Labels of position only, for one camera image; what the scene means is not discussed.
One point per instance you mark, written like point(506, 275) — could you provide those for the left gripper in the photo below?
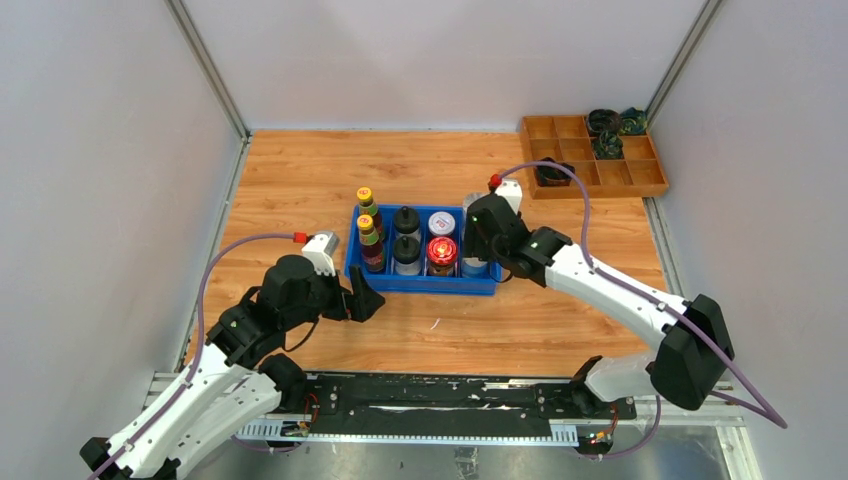
point(366, 299)

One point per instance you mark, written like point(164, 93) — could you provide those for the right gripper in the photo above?
point(473, 242)

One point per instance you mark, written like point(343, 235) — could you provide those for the silver lid clear jar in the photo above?
point(472, 202)

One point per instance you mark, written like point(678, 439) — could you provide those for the small silver lid jar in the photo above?
point(472, 267)

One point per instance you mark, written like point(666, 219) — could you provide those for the sauce bottle yellow cap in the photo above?
point(371, 245)
point(368, 206)

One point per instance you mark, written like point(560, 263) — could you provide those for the white lid sauce jar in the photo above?
point(441, 224)

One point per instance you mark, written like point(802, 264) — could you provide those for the red lid sauce jar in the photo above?
point(442, 254)

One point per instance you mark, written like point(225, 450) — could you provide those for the blue plastic divided bin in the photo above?
point(388, 280)

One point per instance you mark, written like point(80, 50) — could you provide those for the black cap spice shaker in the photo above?
point(407, 223)
point(406, 254)

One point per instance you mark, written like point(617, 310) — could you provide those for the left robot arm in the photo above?
point(238, 375)

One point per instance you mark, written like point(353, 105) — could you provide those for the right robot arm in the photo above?
point(688, 339)

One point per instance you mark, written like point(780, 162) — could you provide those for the black clip bundle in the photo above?
point(552, 173)

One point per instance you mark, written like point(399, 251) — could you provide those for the green patterned rolled cloth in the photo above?
point(608, 145)

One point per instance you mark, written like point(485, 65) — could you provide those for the black rolled item in tray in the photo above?
point(599, 121)

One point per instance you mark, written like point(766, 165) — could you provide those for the wooden divided tray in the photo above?
point(636, 172)

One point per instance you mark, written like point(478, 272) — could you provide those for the dark green rolled cloth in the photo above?
point(634, 122)

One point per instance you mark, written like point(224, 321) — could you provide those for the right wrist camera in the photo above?
point(510, 190)

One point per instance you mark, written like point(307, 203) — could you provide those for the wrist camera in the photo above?
point(319, 250)
point(510, 190)

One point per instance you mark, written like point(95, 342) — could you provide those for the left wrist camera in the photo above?
point(319, 250)

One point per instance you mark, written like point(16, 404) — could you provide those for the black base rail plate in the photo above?
point(439, 409)

